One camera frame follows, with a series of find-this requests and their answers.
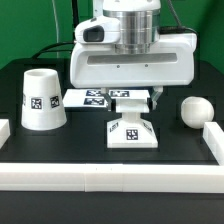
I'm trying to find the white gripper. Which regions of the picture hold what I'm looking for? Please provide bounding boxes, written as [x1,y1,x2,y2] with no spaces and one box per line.
[70,0,197,111]

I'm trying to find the white lamp base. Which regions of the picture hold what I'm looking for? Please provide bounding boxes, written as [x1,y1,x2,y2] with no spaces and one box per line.
[107,99,158,148]

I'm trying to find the white lamp bulb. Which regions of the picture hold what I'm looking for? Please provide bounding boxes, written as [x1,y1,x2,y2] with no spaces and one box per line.
[181,96,214,129]

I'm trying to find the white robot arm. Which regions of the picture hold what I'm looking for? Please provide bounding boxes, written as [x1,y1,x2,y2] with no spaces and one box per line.
[70,0,197,101]

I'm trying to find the white lamp shade cone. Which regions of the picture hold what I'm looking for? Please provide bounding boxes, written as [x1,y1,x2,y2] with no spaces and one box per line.
[21,68,67,131]

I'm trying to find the white marker tag plate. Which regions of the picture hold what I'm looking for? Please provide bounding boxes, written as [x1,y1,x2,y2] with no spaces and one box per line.
[63,89,150,108]

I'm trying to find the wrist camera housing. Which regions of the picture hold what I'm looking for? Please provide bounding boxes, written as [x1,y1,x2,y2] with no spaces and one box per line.
[75,16,120,44]

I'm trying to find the white right rail block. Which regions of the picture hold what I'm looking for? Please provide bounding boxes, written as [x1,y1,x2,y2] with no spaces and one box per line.
[203,122,224,166]

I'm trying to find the white rail block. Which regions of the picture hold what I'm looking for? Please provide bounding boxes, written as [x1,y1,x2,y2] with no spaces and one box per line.
[0,119,10,149]
[203,122,224,166]

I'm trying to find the black cable bundle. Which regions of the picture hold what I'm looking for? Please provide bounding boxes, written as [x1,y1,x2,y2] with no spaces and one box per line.
[31,0,81,60]

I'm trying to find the white thin cable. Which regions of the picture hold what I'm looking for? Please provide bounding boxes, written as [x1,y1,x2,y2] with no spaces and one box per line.
[51,0,61,60]

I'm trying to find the white left rail block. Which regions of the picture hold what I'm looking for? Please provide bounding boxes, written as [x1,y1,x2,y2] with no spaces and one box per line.
[0,119,10,149]

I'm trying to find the white front rail fence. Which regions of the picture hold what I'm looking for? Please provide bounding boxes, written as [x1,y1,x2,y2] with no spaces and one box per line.
[0,163,224,193]

